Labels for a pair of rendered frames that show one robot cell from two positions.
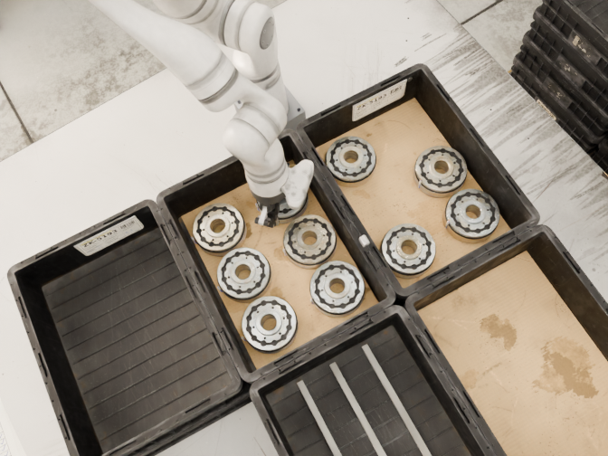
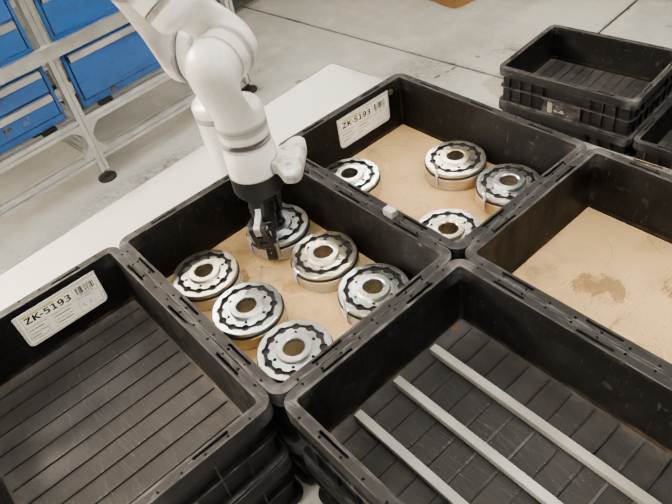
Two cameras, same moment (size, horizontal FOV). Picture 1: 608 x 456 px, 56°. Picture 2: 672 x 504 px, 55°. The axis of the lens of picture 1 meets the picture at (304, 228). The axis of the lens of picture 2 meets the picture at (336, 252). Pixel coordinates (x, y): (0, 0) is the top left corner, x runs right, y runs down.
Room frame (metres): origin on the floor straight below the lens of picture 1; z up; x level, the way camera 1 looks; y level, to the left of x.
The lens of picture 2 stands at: (-0.31, 0.15, 1.51)
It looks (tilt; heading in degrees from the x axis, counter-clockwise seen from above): 43 degrees down; 345
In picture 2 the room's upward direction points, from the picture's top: 12 degrees counter-clockwise
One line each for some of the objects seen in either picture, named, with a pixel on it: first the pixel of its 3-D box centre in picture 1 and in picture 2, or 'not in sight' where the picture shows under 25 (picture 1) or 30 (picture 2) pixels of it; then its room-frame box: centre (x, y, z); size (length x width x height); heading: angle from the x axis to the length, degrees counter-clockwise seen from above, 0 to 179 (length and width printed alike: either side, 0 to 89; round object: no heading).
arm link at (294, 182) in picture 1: (276, 173); (262, 149); (0.45, 0.03, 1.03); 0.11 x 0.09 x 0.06; 63
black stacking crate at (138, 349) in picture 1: (130, 331); (98, 411); (0.26, 0.35, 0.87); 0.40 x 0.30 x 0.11; 19
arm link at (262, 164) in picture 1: (255, 146); (228, 91); (0.45, 0.05, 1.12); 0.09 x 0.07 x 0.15; 138
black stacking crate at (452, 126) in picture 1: (409, 185); (425, 177); (0.45, -0.22, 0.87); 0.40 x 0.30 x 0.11; 19
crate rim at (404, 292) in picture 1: (412, 173); (423, 152); (0.45, -0.22, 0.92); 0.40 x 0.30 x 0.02; 19
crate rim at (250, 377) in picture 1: (270, 247); (275, 253); (0.36, 0.07, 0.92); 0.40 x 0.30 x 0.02; 19
